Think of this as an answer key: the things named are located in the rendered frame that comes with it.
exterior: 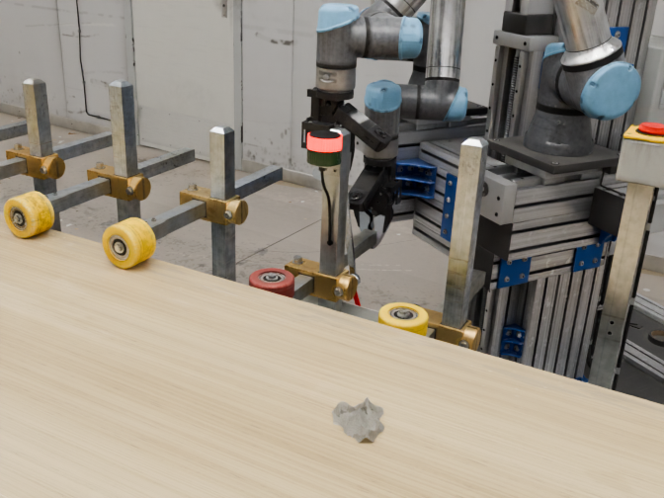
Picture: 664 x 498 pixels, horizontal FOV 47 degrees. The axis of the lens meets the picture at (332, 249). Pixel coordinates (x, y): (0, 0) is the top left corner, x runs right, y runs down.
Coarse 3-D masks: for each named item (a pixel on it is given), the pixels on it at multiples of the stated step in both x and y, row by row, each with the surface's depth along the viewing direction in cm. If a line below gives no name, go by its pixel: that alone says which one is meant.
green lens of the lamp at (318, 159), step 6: (312, 156) 130; (318, 156) 130; (324, 156) 129; (330, 156) 130; (336, 156) 130; (312, 162) 131; (318, 162) 130; (324, 162) 130; (330, 162) 130; (336, 162) 131
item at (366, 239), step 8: (360, 232) 167; (368, 232) 167; (376, 232) 168; (360, 240) 163; (368, 240) 165; (360, 248) 162; (368, 248) 166; (344, 264) 156; (296, 280) 144; (304, 280) 144; (312, 280) 145; (296, 288) 141; (304, 288) 143; (312, 288) 146; (296, 296) 141; (304, 296) 144
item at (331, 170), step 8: (312, 136) 129; (320, 136) 129; (328, 136) 129; (336, 136) 130; (320, 152) 129; (328, 152) 129; (336, 152) 130; (320, 168) 132; (328, 168) 136; (336, 168) 135; (336, 176) 136; (328, 200) 137; (328, 208) 138; (328, 216) 139; (328, 224) 139; (328, 232) 140; (328, 240) 141
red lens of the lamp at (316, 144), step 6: (312, 138) 129; (318, 138) 128; (336, 138) 129; (342, 138) 131; (312, 144) 129; (318, 144) 129; (324, 144) 129; (330, 144) 129; (336, 144) 129; (318, 150) 129; (324, 150) 129; (330, 150) 129; (336, 150) 130
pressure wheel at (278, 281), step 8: (256, 272) 135; (264, 272) 136; (272, 272) 136; (280, 272) 136; (288, 272) 136; (256, 280) 132; (264, 280) 133; (272, 280) 133; (280, 280) 133; (288, 280) 133; (264, 288) 130; (272, 288) 130; (280, 288) 131; (288, 288) 132; (288, 296) 132
